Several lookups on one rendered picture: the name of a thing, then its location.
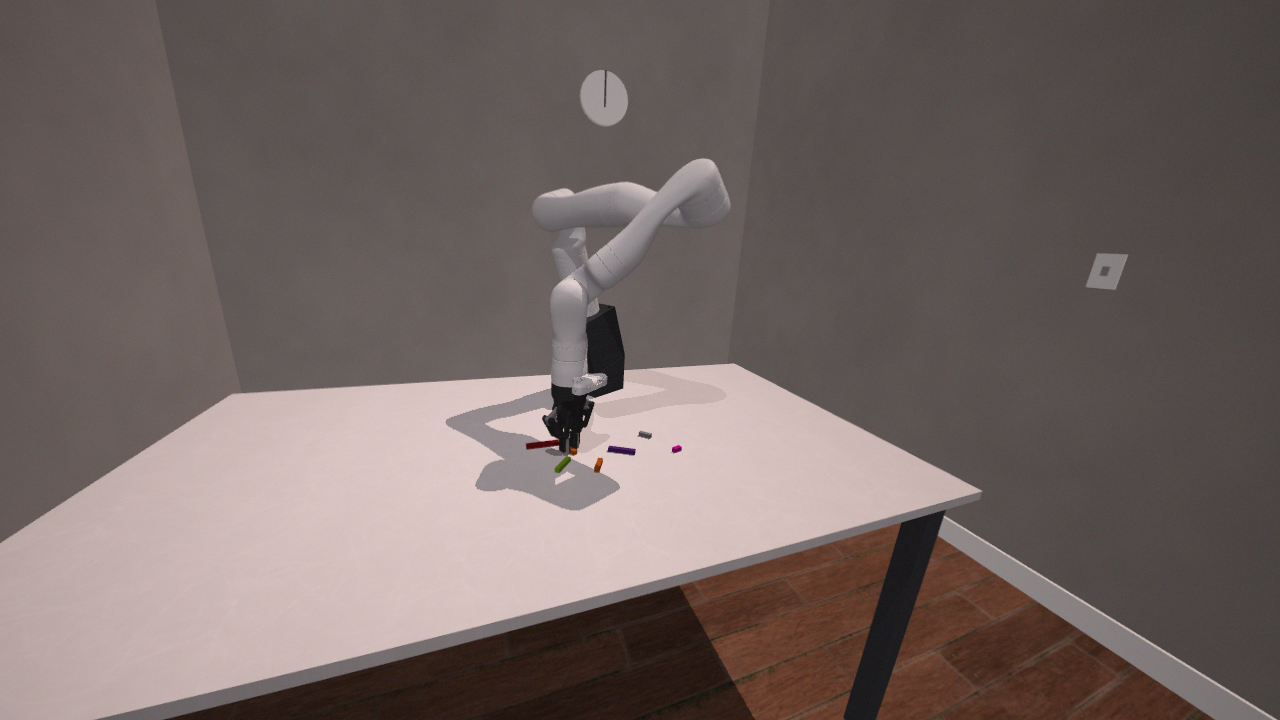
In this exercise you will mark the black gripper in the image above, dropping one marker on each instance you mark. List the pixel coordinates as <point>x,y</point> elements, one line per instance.
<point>569,416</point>

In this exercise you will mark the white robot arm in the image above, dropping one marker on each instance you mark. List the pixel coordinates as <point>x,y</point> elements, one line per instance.
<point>698,185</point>

